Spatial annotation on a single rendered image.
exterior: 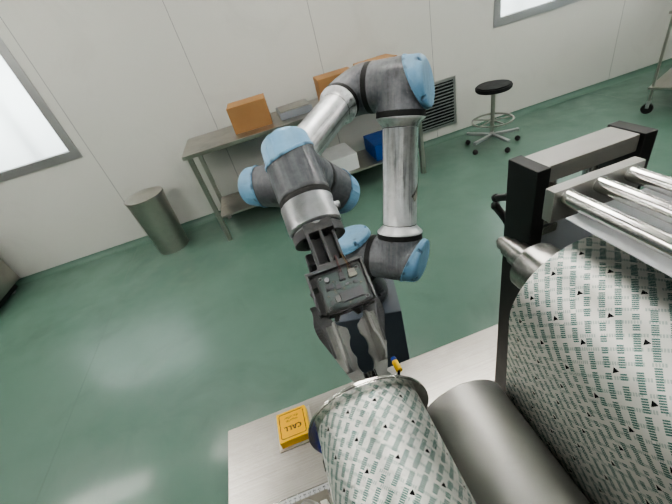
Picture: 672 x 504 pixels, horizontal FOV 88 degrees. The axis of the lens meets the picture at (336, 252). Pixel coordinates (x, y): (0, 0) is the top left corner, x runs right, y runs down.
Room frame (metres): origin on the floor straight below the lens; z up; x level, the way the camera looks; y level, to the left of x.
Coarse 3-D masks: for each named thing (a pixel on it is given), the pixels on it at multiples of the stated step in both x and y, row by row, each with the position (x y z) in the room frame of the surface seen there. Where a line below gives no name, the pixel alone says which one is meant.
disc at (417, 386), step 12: (360, 384) 0.21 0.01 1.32; (372, 384) 0.21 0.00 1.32; (384, 384) 0.22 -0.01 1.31; (396, 384) 0.22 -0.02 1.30; (408, 384) 0.22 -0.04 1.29; (420, 384) 0.22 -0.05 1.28; (336, 396) 0.21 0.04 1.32; (348, 396) 0.21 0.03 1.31; (420, 396) 0.22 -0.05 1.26; (324, 408) 0.21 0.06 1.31; (312, 420) 0.21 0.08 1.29; (312, 432) 0.21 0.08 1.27; (312, 444) 0.21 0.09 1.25
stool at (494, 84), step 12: (480, 84) 3.56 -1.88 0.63; (492, 84) 3.45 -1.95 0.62; (504, 84) 3.34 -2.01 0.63; (492, 96) 3.43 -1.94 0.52; (492, 108) 3.43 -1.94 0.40; (480, 120) 3.53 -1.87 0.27; (492, 120) 3.42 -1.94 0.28; (468, 132) 3.64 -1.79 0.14; (480, 132) 3.54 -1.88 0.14; (492, 132) 3.45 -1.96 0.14; (504, 132) 3.40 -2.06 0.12; (468, 144) 3.62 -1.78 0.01
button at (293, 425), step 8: (296, 408) 0.47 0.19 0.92; (304, 408) 0.46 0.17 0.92; (280, 416) 0.46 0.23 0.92; (288, 416) 0.45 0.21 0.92; (296, 416) 0.45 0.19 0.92; (304, 416) 0.44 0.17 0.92; (280, 424) 0.44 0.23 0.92; (288, 424) 0.43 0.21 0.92; (296, 424) 0.43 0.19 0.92; (304, 424) 0.42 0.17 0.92; (280, 432) 0.42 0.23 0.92; (288, 432) 0.42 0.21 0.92; (296, 432) 0.41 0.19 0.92; (304, 432) 0.41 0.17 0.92; (280, 440) 0.40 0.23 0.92; (288, 440) 0.40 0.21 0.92; (296, 440) 0.40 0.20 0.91
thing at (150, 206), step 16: (144, 192) 3.24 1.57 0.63; (160, 192) 3.22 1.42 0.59; (128, 208) 3.15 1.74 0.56; (144, 208) 3.09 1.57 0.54; (160, 208) 3.15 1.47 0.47; (144, 224) 3.11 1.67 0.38; (160, 224) 3.11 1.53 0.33; (176, 224) 3.21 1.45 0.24; (160, 240) 3.11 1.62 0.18; (176, 240) 3.14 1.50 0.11
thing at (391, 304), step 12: (396, 300) 0.73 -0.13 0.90; (384, 312) 0.70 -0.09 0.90; (396, 312) 0.69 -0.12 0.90; (336, 324) 0.71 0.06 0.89; (348, 324) 0.71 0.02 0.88; (396, 324) 0.69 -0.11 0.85; (360, 336) 0.70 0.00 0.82; (396, 336) 0.69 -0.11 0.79; (360, 348) 0.71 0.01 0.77; (396, 348) 0.69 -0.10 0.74; (360, 360) 0.71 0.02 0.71; (372, 360) 0.70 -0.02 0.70
